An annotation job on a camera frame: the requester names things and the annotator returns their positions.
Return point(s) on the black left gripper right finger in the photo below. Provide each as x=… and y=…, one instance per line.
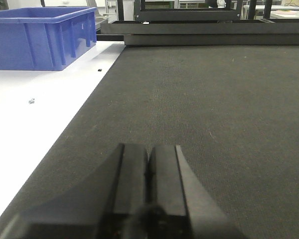
x=189, y=212

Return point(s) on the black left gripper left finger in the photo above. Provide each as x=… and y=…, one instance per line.
x=98, y=207

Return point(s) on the dark grey table mat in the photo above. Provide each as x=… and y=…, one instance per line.
x=234, y=110

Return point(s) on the black metal rack frame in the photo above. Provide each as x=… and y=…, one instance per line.
x=200, y=27

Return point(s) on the blue plastic bin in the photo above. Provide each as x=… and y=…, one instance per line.
x=45, y=38

